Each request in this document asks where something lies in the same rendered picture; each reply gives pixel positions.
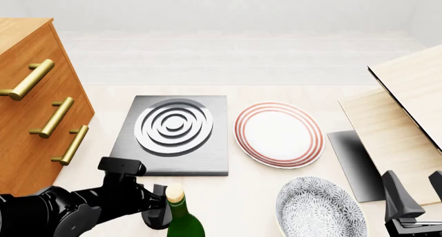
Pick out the flat stove plate with rings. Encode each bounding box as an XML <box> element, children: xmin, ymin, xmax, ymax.
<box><xmin>109</xmin><ymin>94</ymin><xmax>230</xmax><ymax>177</ymax></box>

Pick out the grey patterned bowl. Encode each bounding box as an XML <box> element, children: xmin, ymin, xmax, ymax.
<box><xmin>275</xmin><ymin>175</ymin><xmax>368</xmax><ymax>237</ymax></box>

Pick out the small brass drawer handle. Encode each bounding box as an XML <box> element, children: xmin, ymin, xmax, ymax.
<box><xmin>50</xmin><ymin>124</ymin><xmax>90</xmax><ymax>167</ymax></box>

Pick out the medium brass drawer handle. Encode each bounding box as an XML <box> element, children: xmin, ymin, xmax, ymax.
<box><xmin>28</xmin><ymin>96</ymin><xmax>75</xmax><ymax>140</ymax></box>

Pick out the green wine bottle with cork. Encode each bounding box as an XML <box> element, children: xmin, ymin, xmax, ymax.
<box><xmin>165</xmin><ymin>182</ymin><xmax>206</xmax><ymax>237</ymax></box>

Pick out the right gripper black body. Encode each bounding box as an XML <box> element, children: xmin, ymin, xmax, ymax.
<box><xmin>384</xmin><ymin>212</ymin><xmax>442</xmax><ymax>237</ymax></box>

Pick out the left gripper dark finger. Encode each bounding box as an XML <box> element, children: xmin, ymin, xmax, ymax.
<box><xmin>153</xmin><ymin>183</ymin><xmax>169</xmax><ymax>198</ymax></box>

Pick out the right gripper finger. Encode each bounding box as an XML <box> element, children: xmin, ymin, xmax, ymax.
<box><xmin>381</xmin><ymin>169</ymin><xmax>426</xmax><ymax>222</ymax></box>
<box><xmin>427</xmin><ymin>170</ymin><xmax>442</xmax><ymax>196</ymax></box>

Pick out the wooden cabinet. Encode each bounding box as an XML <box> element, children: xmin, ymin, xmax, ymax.
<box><xmin>0</xmin><ymin>17</ymin><xmax>96</xmax><ymax>198</ymax></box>

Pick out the large brass drawer handle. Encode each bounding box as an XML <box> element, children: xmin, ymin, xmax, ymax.
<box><xmin>0</xmin><ymin>59</ymin><xmax>56</xmax><ymax>102</ymax></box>

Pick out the white plate with red rings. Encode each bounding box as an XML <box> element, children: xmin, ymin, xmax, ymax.
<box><xmin>233</xmin><ymin>101</ymin><xmax>327</xmax><ymax>170</ymax></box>

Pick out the pale wood box, dark panel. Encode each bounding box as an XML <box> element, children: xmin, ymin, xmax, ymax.
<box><xmin>326</xmin><ymin>44</ymin><xmax>442</xmax><ymax>206</ymax></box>

